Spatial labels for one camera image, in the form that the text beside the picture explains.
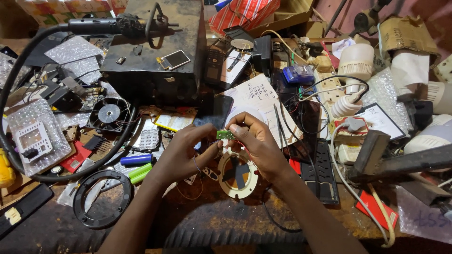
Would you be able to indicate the blue cylindrical battery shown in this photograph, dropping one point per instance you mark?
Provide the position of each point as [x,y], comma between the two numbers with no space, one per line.
[136,159]

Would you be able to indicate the white spiral bulb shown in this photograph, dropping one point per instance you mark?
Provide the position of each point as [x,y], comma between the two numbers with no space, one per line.
[348,105]

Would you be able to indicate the black cooling fan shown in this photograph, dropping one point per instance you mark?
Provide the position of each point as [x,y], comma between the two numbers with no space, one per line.
[109,114]

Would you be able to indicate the white phone housing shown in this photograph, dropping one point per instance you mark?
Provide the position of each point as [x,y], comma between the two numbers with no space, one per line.
[236,67]

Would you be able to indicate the black smartphone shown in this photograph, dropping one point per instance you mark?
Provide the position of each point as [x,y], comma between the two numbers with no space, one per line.
[215,111]

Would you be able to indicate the torn cardboard piece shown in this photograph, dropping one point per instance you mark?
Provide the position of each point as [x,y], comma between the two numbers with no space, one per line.
[406,35]

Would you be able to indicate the handwritten paper sheet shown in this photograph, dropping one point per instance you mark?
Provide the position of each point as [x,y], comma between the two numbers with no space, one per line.
[263,102]

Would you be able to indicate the black comb part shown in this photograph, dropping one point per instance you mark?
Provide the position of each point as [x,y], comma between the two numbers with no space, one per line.
[96,143]

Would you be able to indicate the grey metal hammer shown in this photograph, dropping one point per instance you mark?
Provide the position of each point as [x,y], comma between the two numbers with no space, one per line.
[395,160]

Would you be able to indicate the person's right hand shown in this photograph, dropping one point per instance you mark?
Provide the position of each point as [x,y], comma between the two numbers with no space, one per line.
[259,148]

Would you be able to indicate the small green circuit board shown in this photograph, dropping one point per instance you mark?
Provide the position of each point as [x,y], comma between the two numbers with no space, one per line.
[225,134]

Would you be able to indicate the person's left hand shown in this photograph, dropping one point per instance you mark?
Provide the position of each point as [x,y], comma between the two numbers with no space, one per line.
[183,155]

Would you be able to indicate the bubble wrap with white frame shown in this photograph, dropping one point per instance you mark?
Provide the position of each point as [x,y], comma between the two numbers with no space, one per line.
[37,139]

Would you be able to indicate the black metal box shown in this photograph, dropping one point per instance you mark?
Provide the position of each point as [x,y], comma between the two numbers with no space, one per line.
[155,67]

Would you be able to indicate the colourful carton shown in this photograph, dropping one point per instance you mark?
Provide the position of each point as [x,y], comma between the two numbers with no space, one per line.
[67,10]

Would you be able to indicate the white lamp body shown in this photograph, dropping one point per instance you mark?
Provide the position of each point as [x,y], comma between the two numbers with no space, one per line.
[430,137]

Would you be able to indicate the black tweezers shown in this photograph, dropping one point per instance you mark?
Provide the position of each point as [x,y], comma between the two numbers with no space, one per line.
[279,127]

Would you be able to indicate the white power strip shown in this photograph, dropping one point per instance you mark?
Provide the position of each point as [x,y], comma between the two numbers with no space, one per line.
[328,93]

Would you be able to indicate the black phone back cover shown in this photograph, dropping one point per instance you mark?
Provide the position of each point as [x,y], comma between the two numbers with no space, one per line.
[321,173]

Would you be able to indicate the green cylindrical battery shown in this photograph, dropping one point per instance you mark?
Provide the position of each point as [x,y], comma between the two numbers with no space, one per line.
[140,170]
[140,177]

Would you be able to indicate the clear plastic bag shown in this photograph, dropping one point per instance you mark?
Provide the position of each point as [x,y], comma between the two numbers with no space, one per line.
[422,217]

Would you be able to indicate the cardboard box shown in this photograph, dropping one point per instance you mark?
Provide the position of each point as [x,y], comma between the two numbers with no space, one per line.
[293,21]

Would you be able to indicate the black keypad phone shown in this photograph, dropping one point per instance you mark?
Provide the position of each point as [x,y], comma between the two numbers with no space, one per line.
[214,65]

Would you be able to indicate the bubble wrap sheet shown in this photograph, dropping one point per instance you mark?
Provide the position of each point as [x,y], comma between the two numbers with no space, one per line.
[76,58]

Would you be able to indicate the white LED bulb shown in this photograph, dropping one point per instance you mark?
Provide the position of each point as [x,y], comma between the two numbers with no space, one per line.
[356,65]

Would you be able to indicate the red striped box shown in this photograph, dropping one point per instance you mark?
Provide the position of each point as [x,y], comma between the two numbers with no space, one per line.
[243,14]

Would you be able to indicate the blue transparent gadget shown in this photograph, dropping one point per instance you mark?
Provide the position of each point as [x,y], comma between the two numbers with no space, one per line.
[298,74]

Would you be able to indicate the red flat box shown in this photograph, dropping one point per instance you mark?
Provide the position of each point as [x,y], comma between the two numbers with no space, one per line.
[377,209]

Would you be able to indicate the yellow plastic object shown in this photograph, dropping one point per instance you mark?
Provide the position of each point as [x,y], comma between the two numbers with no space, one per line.
[6,169]

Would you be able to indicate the black framed label card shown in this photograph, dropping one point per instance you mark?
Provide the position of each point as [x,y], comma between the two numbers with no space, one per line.
[381,120]

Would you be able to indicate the small phone display screen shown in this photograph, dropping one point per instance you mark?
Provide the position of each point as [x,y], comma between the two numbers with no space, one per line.
[175,60]

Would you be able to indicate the black flat case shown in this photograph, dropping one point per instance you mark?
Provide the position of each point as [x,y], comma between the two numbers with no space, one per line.
[23,210]

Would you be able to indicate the yellow flat battery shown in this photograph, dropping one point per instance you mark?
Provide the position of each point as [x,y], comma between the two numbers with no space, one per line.
[173,122]

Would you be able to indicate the phone keypad membrane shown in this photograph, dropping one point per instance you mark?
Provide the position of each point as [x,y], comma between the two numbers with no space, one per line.
[149,138]

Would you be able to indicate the red card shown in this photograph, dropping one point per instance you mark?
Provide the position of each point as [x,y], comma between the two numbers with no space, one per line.
[76,158]

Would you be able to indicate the black power adapter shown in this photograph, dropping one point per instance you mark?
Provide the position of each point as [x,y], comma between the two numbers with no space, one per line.
[262,54]

